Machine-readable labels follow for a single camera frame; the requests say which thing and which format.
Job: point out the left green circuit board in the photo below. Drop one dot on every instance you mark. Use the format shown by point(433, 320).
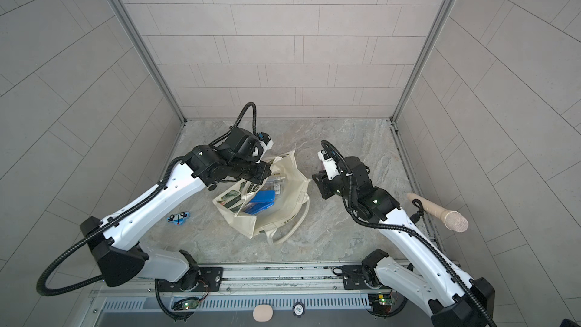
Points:
point(187, 304)

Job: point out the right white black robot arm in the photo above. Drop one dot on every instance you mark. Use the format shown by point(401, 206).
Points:
point(375, 208)

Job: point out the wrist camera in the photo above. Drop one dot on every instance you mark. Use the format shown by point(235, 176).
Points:
point(244, 145)
point(329, 164)

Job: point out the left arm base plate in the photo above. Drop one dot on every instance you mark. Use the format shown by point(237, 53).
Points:
point(206, 279)

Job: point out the blue compass set case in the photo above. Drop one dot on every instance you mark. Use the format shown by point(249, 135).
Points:
point(264, 196)

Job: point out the green circuit board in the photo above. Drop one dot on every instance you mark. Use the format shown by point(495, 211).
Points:
point(187, 304)
point(380, 305)

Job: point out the right green circuit board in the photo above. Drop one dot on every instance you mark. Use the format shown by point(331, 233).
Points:
point(380, 305)

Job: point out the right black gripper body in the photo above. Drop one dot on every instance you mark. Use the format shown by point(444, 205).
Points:
point(330, 188)

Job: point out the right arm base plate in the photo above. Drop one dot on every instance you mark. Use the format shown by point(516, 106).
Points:
point(357, 277)

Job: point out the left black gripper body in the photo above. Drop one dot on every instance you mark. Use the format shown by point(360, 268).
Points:
point(255, 171)

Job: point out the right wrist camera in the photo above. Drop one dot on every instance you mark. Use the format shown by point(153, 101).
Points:
point(329, 164)

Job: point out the clear compass case with barcode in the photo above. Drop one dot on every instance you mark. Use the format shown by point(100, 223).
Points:
point(275, 184)

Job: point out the aluminium rail frame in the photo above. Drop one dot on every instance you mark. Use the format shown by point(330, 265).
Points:
point(281, 277)

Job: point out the pink round pad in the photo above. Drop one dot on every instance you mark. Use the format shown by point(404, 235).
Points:
point(263, 313)

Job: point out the blue toy car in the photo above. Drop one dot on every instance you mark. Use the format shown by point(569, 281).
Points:
point(178, 218)

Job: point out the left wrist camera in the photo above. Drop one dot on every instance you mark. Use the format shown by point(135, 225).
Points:
point(244, 145)

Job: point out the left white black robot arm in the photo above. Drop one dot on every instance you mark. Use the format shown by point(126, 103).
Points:
point(114, 240)

